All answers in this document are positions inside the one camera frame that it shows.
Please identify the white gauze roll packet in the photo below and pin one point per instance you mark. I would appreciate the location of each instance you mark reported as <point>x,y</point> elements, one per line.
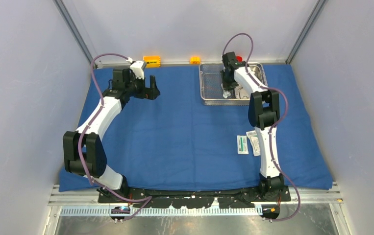
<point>227,94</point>

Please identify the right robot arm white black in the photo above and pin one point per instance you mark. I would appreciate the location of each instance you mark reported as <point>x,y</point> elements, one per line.
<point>263,115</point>

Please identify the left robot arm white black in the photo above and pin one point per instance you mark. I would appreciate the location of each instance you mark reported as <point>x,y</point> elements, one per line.
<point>83,151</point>

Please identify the wire mesh steel tray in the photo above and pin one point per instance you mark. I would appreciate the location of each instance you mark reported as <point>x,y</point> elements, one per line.
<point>211,91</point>

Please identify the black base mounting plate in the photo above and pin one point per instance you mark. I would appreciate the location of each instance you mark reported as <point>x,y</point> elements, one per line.
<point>226,199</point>

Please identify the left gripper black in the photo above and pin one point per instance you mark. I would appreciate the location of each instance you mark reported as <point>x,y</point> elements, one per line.
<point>154,92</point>

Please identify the yellow toy block large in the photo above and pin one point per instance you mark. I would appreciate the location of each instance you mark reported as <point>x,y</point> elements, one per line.
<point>152,61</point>

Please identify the aluminium frame post left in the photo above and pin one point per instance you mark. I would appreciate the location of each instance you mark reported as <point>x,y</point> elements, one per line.
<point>69,21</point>

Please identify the green white sterile packet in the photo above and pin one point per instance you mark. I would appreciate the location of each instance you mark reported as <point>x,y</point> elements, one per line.
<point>242,145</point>

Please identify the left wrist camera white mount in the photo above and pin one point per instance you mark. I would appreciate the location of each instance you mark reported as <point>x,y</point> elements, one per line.
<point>137,68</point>

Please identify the small orange toy block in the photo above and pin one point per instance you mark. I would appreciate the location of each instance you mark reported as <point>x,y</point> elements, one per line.
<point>194,60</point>

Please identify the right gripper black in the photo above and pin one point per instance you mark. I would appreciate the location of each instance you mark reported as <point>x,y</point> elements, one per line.
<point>228,86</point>

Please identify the aluminium front rail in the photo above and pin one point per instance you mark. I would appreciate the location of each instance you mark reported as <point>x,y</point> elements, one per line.
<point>90,202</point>

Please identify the small steel instrument pan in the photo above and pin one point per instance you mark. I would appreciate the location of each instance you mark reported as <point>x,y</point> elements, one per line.
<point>258,73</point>

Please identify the aluminium frame rail right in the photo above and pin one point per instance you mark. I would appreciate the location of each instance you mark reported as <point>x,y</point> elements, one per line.
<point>315,13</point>

